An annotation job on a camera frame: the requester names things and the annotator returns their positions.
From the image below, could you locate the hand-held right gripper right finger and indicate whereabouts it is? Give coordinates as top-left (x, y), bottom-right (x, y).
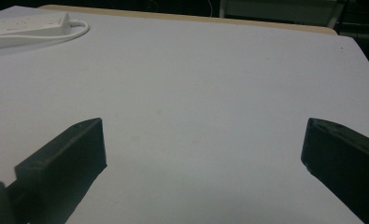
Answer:
top-left (300, 117), bottom-right (369, 224)

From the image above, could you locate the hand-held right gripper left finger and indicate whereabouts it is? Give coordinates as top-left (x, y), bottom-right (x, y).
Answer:
top-left (6, 117), bottom-right (107, 224)

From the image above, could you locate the white power strip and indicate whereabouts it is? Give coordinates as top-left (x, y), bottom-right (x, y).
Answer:
top-left (0, 19), bottom-right (91, 51)
top-left (0, 11), bottom-right (72, 39)

